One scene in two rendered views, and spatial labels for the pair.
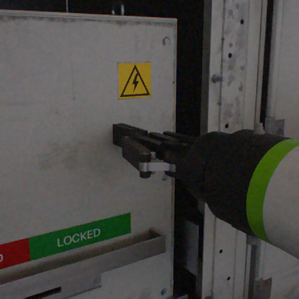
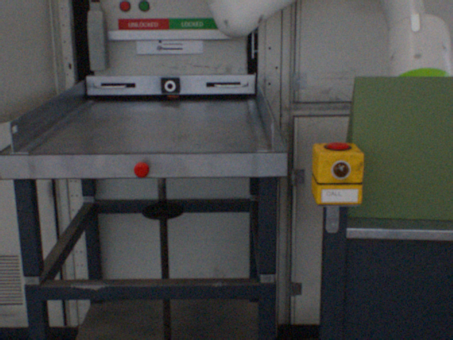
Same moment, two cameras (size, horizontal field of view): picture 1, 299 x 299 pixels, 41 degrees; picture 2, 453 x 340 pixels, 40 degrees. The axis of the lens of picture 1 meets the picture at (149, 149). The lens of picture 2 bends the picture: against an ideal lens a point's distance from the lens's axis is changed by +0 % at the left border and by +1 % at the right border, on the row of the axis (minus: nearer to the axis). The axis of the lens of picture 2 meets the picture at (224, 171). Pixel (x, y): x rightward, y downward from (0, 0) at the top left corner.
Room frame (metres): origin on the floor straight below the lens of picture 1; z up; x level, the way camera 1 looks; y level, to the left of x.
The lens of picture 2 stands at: (-1.08, -1.09, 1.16)
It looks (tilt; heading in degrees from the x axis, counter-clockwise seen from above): 16 degrees down; 34
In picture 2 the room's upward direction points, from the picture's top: 1 degrees counter-clockwise
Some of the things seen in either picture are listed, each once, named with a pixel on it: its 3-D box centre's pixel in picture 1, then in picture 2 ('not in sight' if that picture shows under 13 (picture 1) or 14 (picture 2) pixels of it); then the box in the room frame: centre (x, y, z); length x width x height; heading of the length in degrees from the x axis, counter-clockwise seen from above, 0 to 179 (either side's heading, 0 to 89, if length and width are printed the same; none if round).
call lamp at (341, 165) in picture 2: not in sight; (341, 170); (-0.09, -0.68, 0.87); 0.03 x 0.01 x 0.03; 123
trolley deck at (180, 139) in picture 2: not in sight; (160, 131); (0.18, -0.05, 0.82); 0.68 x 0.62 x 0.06; 33
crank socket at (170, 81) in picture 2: not in sight; (170, 85); (0.48, 0.15, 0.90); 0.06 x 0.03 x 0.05; 123
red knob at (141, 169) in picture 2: not in sight; (141, 168); (-0.12, -0.25, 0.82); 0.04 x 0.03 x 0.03; 33
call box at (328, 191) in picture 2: not in sight; (336, 173); (-0.05, -0.66, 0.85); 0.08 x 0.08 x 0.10; 33
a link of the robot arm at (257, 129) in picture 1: (256, 185); not in sight; (0.36, -0.10, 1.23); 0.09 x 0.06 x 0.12; 123
